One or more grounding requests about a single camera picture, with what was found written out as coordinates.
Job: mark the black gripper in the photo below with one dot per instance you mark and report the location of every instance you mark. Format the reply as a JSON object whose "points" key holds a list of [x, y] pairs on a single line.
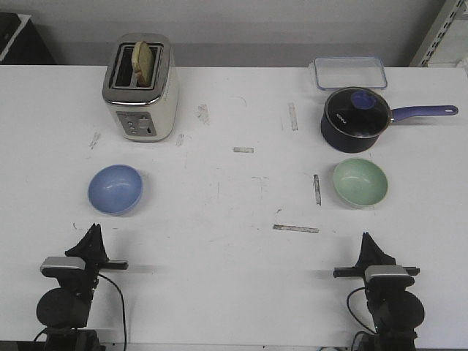
{"points": [[371, 254], [85, 281]]}

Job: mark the blue bowl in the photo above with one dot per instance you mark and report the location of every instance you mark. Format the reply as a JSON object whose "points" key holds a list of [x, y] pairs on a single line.
{"points": [[115, 189]]}

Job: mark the green bowl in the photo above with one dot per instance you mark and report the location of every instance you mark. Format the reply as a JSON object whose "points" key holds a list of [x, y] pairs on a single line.
{"points": [[360, 183]]}

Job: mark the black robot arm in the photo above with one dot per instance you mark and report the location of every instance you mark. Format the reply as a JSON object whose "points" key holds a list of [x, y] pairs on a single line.
{"points": [[395, 312], [64, 310]]}

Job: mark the glass pot lid blue knob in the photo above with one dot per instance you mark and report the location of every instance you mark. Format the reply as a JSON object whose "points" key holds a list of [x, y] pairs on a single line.
{"points": [[357, 112]]}

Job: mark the dark blue saucepan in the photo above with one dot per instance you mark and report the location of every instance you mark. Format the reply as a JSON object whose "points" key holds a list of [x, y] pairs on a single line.
{"points": [[353, 145]]}

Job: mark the cream and chrome toaster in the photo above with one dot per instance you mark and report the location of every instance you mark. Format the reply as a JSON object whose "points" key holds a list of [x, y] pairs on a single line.
{"points": [[143, 114]]}

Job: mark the clear plastic food container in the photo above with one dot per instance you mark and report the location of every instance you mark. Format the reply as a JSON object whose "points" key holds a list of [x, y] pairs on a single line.
{"points": [[331, 73]]}

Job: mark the slice of toast bread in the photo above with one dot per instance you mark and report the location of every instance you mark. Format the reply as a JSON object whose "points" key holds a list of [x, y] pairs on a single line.
{"points": [[142, 63]]}

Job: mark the grey metal shelf upright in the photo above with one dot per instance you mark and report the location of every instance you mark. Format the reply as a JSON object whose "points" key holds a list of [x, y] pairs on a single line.
{"points": [[445, 43]]}

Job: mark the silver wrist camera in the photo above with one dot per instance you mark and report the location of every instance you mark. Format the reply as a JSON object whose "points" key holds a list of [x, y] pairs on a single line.
{"points": [[59, 267], [384, 272]]}

